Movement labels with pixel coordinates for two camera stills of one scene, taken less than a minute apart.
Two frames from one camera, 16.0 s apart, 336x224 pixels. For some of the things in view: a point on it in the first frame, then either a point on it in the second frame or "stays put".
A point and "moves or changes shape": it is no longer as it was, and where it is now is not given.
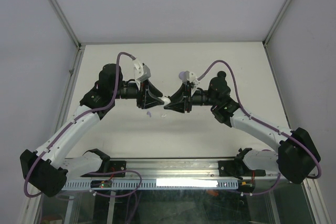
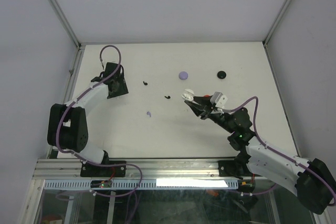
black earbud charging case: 221,74 stays put
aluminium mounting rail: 171,168 stays put
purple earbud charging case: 181,75 stays put
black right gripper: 183,94 → 202,106
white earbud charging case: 166,100 moves or changes shape
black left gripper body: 141,94 → 122,88
